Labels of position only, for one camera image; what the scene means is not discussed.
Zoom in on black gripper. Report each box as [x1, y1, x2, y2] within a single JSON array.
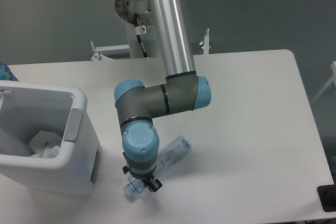
[[122, 165, 162, 192]]

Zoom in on clear plastic water bottle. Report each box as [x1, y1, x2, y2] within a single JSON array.
[[123, 135, 192, 202]]

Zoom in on white paper trash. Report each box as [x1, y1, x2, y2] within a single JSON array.
[[41, 142, 61, 158]]

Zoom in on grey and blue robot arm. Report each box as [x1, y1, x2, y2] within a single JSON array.
[[114, 0, 212, 192]]

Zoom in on white trash inside can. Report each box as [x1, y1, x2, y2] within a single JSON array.
[[28, 130, 60, 157]]

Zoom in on white plastic trash can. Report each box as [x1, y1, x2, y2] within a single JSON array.
[[1, 81, 101, 194]]

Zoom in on black object at right edge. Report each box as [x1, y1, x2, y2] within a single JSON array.
[[317, 184, 335, 212]]

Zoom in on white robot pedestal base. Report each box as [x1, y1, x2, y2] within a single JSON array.
[[90, 0, 212, 61]]

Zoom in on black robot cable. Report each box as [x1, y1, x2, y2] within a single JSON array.
[[133, 13, 149, 58]]

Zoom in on white frame at right edge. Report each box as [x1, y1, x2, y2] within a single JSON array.
[[311, 61, 335, 104]]

